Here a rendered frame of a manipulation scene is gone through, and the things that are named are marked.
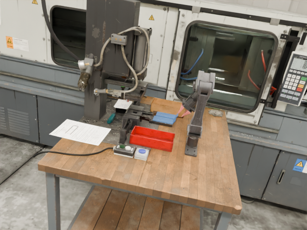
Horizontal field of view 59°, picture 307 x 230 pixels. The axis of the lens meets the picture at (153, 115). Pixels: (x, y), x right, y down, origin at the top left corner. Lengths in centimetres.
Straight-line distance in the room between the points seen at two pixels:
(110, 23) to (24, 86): 151
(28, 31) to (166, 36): 125
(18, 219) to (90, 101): 115
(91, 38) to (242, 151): 159
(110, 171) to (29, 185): 145
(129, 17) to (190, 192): 96
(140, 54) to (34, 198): 158
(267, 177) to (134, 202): 122
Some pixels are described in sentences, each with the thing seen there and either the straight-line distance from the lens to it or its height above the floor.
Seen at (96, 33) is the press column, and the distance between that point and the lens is 163.
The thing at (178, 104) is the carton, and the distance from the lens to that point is 207.
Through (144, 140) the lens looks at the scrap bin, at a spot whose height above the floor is 94.
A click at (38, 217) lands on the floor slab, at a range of 243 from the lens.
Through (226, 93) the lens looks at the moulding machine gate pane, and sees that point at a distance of 226.
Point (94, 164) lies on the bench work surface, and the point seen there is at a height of 90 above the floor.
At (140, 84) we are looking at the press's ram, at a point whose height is 118.
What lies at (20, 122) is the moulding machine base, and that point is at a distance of 311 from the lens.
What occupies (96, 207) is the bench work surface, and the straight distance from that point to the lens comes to 214.
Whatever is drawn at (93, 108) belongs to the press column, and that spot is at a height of 98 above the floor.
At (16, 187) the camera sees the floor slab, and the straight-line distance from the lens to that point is 273.
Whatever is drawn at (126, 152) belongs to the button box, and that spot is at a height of 93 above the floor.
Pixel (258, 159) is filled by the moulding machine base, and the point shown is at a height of 51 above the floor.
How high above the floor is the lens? 174
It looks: 25 degrees down
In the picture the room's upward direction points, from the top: 8 degrees clockwise
